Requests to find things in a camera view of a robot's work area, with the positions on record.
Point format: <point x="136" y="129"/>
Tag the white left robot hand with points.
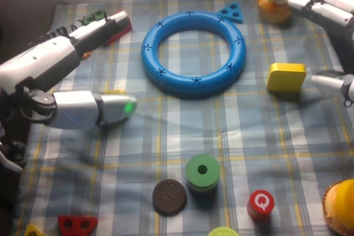
<point x="41" y="59"/>

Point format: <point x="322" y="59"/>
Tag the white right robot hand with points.
<point x="332" y="9"/>

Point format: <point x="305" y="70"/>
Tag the green triangle block with holes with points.
<point x="89" y="20"/>

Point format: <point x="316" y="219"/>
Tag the red wedge block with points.
<point x="121" y="32"/>

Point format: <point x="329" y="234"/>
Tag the blue triangle block with holes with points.
<point x="230" y="11"/>

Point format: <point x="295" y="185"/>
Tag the yellow block with hole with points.
<point x="33" y="231"/>

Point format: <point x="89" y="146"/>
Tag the red triangle block with holes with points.
<point x="76" y="231"/>

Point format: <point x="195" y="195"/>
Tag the chocolate sandwich cookie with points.
<point x="169" y="196"/>

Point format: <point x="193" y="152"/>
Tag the orange toy cupcake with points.
<point x="340" y="205"/>

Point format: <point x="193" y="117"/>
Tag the yellow-green round piece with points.
<point x="222" y="232"/>

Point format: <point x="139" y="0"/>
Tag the blue plaid table cloth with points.
<point x="138" y="136"/>

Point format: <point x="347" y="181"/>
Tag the green cylinder with hole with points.
<point x="213" y="175"/>

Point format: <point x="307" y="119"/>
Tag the red cylinder with letter Q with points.
<point x="260" y="205"/>

